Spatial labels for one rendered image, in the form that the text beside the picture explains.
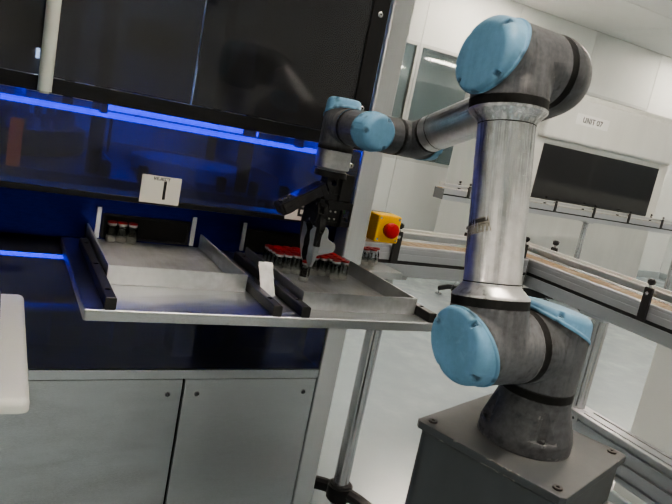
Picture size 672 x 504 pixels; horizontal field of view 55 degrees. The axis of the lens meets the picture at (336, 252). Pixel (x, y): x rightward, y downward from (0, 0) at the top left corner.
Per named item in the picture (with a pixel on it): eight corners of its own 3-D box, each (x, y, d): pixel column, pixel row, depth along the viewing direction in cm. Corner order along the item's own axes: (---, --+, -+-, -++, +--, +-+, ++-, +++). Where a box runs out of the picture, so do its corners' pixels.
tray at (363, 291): (243, 261, 151) (245, 246, 151) (340, 269, 164) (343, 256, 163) (300, 309, 122) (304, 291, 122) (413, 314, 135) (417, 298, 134)
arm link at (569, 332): (592, 396, 103) (615, 316, 101) (534, 400, 96) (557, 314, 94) (535, 366, 113) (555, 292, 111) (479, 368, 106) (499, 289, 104)
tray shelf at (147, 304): (59, 244, 141) (60, 236, 141) (339, 267, 174) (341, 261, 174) (82, 320, 100) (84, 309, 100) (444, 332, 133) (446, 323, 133)
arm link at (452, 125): (623, 39, 102) (422, 123, 143) (578, 21, 96) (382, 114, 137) (627, 111, 100) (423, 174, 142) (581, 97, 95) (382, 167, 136)
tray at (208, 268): (84, 238, 143) (86, 222, 143) (199, 248, 156) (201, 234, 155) (105, 283, 114) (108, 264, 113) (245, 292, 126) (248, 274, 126)
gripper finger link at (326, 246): (334, 270, 141) (340, 229, 140) (310, 268, 138) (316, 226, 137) (328, 268, 144) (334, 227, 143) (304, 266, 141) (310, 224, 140)
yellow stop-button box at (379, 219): (360, 235, 173) (366, 208, 172) (383, 237, 176) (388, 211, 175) (374, 241, 167) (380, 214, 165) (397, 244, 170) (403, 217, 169)
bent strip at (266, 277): (253, 289, 129) (258, 261, 128) (267, 290, 131) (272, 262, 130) (279, 313, 117) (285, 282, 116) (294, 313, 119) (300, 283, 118)
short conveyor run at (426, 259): (341, 273, 177) (352, 217, 174) (317, 258, 190) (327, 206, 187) (526, 288, 209) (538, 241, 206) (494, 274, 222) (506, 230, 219)
